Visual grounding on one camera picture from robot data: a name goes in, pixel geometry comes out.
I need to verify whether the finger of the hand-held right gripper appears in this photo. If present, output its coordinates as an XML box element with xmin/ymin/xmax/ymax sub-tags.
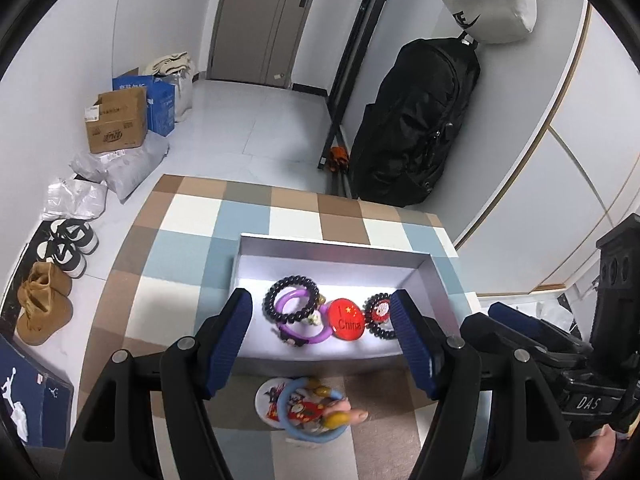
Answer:
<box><xmin>489</xmin><ymin>302</ymin><xmax>592</xmax><ymax>354</ymax></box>
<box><xmin>460</xmin><ymin>312</ymin><xmax>589</xmax><ymax>369</ymax></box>

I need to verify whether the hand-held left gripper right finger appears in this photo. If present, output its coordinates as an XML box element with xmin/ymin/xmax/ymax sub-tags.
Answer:
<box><xmin>390</xmin><ymin>289</ymin><xmax>576</xmax><ymax>480</ymax></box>

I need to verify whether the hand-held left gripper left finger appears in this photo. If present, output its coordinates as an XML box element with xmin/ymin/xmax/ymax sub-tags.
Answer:
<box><xmin>59</xmin><ymin>287</ymin><xmax>253</xmax><ymax>480</ymax></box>

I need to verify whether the black hair tie with charm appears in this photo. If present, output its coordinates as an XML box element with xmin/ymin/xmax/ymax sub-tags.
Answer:
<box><xmin>362</xmin><ymin>292</ymin><xmax>402</xmax><ymax>342</ymax></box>

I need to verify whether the black spiral hair tie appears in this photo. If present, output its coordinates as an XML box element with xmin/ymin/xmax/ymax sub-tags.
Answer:
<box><xmin>263</xmin><ymin>275</ymin><xmax>321</xmax><ymax>327</ymax></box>

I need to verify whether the red round badge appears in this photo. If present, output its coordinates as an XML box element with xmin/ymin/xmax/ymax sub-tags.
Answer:
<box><xmin>325</xmin><ymin>298</ymin><xmax>365</xmax><ymax>341</ymax></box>

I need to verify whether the purple ring bracelet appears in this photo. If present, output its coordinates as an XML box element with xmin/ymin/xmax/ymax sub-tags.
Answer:
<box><xmin>274</xmin><ymin>285</ymin><xmax>334</xmax><ymax>347</ymax></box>

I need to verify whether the grey rectangular box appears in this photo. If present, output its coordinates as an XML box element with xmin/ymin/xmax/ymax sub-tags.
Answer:
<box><xmin>230</xmin><ymin>232</ymin><xmax>473</xmax><ymax>363</ymax></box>

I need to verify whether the person's right hand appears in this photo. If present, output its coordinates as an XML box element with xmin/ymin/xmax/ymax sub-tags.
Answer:
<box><xmin>599</xmin><ymin>425</ymin><xmax>632</xmax><ymax>480</ymax></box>

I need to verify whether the white round badge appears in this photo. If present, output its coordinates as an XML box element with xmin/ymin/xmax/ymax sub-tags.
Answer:
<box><xmin>255</xmin><ymin>377</ymin><xmax>302</xmax><ymax>427</ymax></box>

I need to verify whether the pink toy figure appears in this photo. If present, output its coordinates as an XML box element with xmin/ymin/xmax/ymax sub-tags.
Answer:
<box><xmin>324</xmin><ymin>399</ymin><xmax>370</xmax><ymax>429</ymax></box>

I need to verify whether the checkered table cloth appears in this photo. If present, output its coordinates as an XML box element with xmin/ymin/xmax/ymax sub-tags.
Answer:
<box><xmin>72</xmin><ymin>175</ymin><xmax>481</xmax><ymax>480</ymax></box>

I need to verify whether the white cabinet with wooden trim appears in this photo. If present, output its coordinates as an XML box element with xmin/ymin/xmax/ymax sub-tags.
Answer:
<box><xmin>452</xmin><ymin>0</ymin><xmax>640</xmax><ymax>296</ymax></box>

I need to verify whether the black and white sneaker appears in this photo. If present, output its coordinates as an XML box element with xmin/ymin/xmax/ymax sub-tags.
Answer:
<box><xmin>48</xmin><ymin>219</ymin><xmax>98</xmax><ymax>256</ymax></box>
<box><xmin>35</xmin><ymin>237</ymin><xmax>87</xmax><ymax>278</ymax></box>

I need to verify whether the tan boot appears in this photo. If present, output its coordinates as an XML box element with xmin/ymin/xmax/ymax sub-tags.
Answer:
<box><xmin>27</xmin><ymin>261</ymin><xmax>74</xmax><ymax>302</ymax></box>
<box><xmin>16</xmin><ymin>280</ymin><xmax>74</xmax><ymax>346</ymax></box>

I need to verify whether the dark blue shoe box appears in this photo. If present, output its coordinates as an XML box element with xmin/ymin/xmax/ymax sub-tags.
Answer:
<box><xmin>0</xmin><ymin>335</ymin><xmax>75</xmax><ymax>449</ymax></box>

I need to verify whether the grey plastic package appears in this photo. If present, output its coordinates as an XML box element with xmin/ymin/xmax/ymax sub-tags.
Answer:
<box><xmin>70</xmin><ymin>135</ymin><xmax>170</xmax><ymax>204</ymax></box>

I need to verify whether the silver plastic bag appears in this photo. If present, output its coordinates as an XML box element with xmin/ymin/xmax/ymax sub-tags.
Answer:
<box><xmin>42</xmin><ymin>177</ymin><xmax>108</xmax><ymax>221</ymax></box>

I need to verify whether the black backpack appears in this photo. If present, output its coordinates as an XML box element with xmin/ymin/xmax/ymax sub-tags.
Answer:
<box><xmin>350</xmin><ymin>37</ymin><xmax>482</xmax><ymax>208</ymax></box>

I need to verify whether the blue cardboard box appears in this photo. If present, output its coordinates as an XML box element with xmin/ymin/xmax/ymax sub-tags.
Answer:
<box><xmin>112</xmin><ymin>67</ymin><xmax>177</xmax><ymax>137</ymax></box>

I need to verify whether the brown cardboard box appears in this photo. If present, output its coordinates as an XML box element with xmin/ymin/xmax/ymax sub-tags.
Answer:
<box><xmin>85</xmin><ymin>86</ymin><xmax>149</xmax><ymax>154</ymax></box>

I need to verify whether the white sack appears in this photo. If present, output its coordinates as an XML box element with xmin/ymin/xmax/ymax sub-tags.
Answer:
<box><xmin>172</xmin><ymin>67</ymin><xmax>195</xmax><ymax>124</ymax></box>

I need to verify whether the black tripod stand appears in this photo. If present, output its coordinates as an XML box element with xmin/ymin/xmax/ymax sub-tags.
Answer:
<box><xmin>317</xmin><ymin>0</ymin><xmax>404</xmax><ymax>199</ymax></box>

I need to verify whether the beige folded cloth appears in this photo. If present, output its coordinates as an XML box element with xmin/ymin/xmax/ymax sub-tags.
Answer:
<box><xmin>144</xmin><ymin>52</ymin><xmax>194</xmax><ymax>77</ymax></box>

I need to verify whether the grey door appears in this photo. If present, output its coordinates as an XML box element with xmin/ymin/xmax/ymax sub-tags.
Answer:
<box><xmin>207</xmin><ymin>0</ymin><xmax>332</xmax><ymax>87</ymax></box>

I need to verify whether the white canvas bag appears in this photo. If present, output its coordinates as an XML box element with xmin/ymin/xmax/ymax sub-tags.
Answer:
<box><xmin>419</xmin><ymin>0</ymin><xmax>538</xmax><ymax>45</ymax></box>

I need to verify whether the blue ring with yellow beads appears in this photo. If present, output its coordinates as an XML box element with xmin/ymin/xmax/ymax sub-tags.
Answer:
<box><xmin>277</xmin><ymin>377</ymin><xmax>352</xmax><ymax>444</ymax></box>

